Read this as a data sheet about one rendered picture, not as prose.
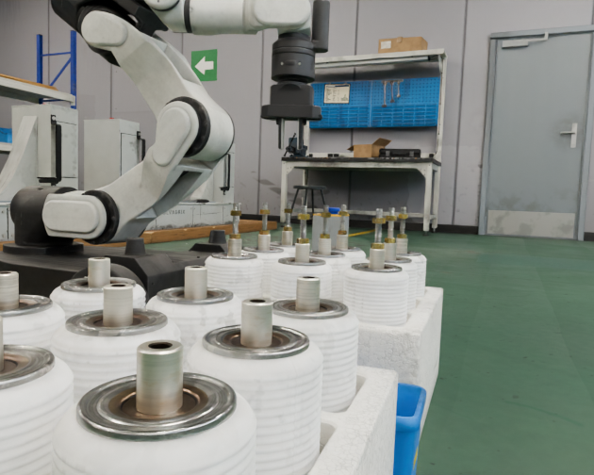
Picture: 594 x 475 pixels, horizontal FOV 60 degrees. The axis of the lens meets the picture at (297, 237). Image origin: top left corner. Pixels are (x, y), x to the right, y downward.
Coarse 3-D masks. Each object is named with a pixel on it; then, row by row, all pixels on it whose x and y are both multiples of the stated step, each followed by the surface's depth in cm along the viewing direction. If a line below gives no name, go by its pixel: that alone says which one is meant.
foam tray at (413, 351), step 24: (432, 288) 102; (408, 312) 80; (432, 312) 83; (360, 336) 70; (384, 336) 69; (408, 336) 67; (432, 336) 85; (360, 360) 70; (384, 360) 69; (408, 360) 68; (432, 360) 88; (432, 384) 91
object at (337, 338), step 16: (272, 320) 44; (288, 320) 44; (304, 320) 43; (320, 320) 44; (336, 320) 44; (352, 320) 45; (320, 336) 43; (336, 336) 43; (352, 336) 45; (336, 352) 44; (352, 352) 45; (336, 368) 44; (352, 368) 46; (336, 384) 44; (352, 384) 46; (336, 400) 44; (352, 400) 46
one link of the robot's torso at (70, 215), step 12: (72, 192) 140; (48, 204) 133; (60, 204) 132; (72, 204) 130; (84, 204) 129; (96, 204) 128; (48, 216) 134; (60, 216) 132; (72, 216) 131; (84, 216) 129; (96, 216) 128; (48, 228) 134; (60, 228) 132; (72, 228) 131; (84, 228) 129; (96, 228) 129
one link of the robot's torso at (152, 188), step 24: (168, 120) 118; (192, 120) 116; (168, 144) 118; (144, 168) 124; (168, 168) 119; (192, 168) 126; (96, 192) 131; (120, 192) 130; (144, 192) 127; (168, 192) 136; (120, 216) 131; (144, 216) 133; (96, 240) 132; (120, 240) 137
